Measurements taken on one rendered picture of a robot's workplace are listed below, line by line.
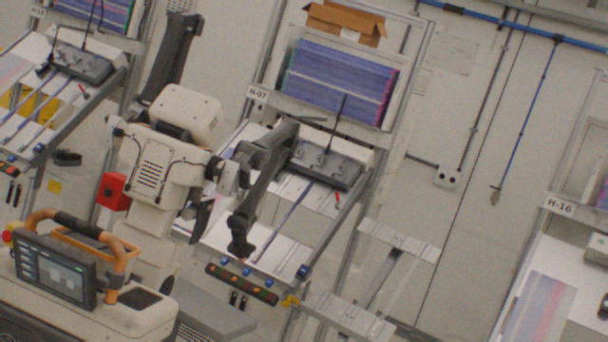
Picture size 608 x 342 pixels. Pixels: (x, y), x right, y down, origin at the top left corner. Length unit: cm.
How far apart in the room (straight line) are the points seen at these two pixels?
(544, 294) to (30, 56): 285
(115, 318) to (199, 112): 70
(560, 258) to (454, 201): 168
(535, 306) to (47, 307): 174
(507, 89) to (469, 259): 110
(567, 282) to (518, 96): 182
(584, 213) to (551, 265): 25
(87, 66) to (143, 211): 161
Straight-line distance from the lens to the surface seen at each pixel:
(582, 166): 313
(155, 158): 223
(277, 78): 334
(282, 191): 310
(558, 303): 285
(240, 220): 256
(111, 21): 384
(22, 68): 402
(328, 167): 310
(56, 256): 195
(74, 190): 384
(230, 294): 331
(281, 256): 289
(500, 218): 452
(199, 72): 529
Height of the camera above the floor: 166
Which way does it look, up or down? 10 degrees down
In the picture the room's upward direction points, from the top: 18 degrees clockwise
